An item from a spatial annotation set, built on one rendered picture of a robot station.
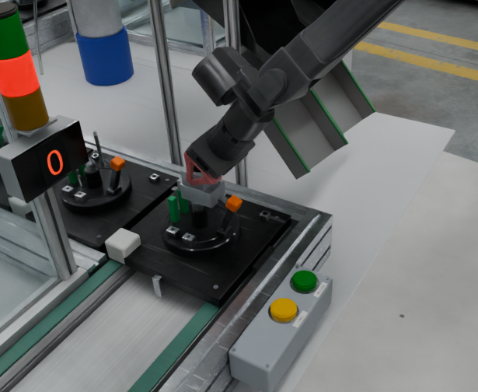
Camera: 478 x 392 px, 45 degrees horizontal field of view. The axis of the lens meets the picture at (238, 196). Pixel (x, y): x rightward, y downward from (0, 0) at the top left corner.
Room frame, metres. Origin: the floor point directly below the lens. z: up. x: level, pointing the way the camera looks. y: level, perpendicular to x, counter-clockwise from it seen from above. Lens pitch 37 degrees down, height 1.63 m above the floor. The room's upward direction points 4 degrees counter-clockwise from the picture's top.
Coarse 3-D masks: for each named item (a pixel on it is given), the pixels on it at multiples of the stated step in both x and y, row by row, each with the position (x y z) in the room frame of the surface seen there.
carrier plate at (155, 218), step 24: (240, 216) 0.83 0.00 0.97; (288, 216) 0.82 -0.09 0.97; (144, 240) 0.78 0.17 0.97; (240, 240) 0.76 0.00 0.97; (264, 240) 0.75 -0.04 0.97; (144, 264) 0.71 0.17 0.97; (168, 264) 0.71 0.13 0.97; (192, 264) 0.70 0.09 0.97; (216, 264) 0.70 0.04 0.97; (240, 264) 0.70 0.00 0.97; (192, 288) 0.65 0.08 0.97; (216, 288) 0.65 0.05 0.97
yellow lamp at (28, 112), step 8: (8, 96) 0.68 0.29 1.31; (16, 96) 0.68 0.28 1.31; (24, 96) 0.68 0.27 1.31; (32, 96) 0.68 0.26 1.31; (40, 96) 0.70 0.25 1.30; (8, 104) 0.68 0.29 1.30; (16, 104) 0.67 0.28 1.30; (24, 104) 0.68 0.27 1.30; (32, 104) 0.68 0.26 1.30; (40, 104) 0.69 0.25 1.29; (8, 112) 0.68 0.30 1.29; (16, 112) 0.67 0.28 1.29; (24, 112) 0.67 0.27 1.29; (32, 112) 0.68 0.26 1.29; (40, 112) 0.69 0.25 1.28; (16, 120) 0.68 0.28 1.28; (24, 120) 0.67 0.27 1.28; (32, 120) 0.68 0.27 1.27; (40, 120) 0.68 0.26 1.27; (48, 120) 0.70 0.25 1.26; (16, 128) 0.68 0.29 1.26; (24, 128) 0.67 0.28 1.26; (32, 128) 0.68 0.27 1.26
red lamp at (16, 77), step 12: (0, 60) 0.68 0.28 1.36; (12, 60) 0.68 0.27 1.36; (24, 60) 0.69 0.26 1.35; (0, 72) 0.68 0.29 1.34; (12, 72) 0.68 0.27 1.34; (24, 72) 0.68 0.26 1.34; (36, 72) 0.70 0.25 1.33; (0, 84) 0.68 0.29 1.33; (12, 84) 0.67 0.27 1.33; (24, 84) 0.68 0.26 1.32; (36, 84) 0.69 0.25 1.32; (12, 96) 0.68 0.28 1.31
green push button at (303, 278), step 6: (294, 276) 0.66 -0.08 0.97; (300, 276) 0.66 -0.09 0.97; (306, 276) 0.66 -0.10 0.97; (312, 276) 0.66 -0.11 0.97; (294, 282) 0.65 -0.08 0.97; (300, 282) 0.64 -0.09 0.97; (306, 282) 0.64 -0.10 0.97; (312, 282) 0.64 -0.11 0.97; (300, 288) 0.64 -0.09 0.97; (306, 288) 0.63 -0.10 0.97; (312, 288) 0.64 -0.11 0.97
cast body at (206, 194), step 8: (184, 168) 0.79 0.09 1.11; (184, 176) 0.78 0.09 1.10; (200, 176) 0.76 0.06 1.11; (184, 184) 0.78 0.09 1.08; (200, 184) 0.76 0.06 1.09; (208, 184) 0.77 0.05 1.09; (216, 184) 0.77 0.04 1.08; (224, 184) 0.78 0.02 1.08; (184, 192) 0.78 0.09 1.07; (192, 192) 0.77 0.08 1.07; (200, 192) 0.76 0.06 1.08; (208, 192) 0.75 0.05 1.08; (216, 192) 0.76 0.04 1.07; (224, 192) 0.78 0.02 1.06; (192, 200) 0.77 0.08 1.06; (200, 200) 0.76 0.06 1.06; (208, 200) 0.75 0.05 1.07; (216, 200) 0.76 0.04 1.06
